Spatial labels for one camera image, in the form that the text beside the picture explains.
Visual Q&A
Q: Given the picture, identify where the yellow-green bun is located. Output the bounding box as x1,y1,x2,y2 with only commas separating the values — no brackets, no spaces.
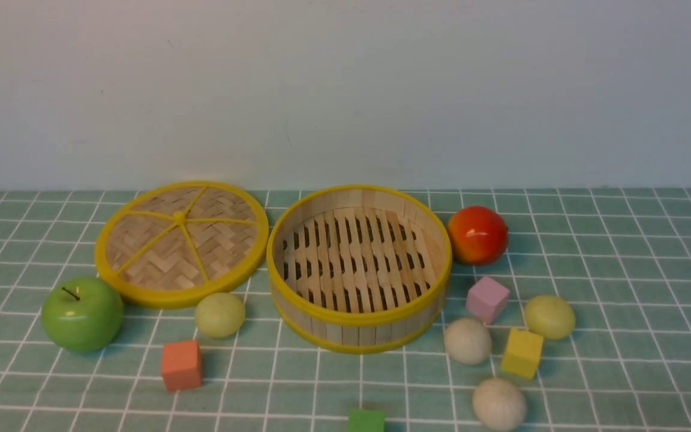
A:
194,293,247,338
524,295,576,341

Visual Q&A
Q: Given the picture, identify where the white bun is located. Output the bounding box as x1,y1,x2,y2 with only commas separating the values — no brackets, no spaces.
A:
443,317,492,365
472,377,528,431

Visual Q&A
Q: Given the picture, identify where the bamboo steamer tray yellow rim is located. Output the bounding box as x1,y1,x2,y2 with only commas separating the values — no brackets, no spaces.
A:
266,184,453,355

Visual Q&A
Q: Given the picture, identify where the woven bamboo steamer lid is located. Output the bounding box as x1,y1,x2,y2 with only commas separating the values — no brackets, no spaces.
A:
94,181,271,309

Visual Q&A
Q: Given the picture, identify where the red orange tomato fruit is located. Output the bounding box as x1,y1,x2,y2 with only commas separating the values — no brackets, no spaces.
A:
447,206,509,266

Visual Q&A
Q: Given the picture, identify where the pink cube block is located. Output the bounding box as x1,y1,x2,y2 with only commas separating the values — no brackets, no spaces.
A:
464,276,511,325

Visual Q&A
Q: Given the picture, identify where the green cube block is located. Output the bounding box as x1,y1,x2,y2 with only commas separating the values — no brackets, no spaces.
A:
347,409,386,432

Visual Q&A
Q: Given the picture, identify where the orange cube block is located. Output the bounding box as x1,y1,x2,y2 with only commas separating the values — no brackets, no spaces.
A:
161,339,203,392

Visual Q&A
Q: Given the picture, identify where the yellow cube block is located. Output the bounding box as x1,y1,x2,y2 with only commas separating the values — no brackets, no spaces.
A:
501,328,545,380

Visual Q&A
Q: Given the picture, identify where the green apple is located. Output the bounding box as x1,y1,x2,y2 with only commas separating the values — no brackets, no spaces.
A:
40,277,124,353

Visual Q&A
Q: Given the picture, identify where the green checked tablecloth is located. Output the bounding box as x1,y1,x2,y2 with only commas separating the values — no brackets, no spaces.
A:
0,188,691,431

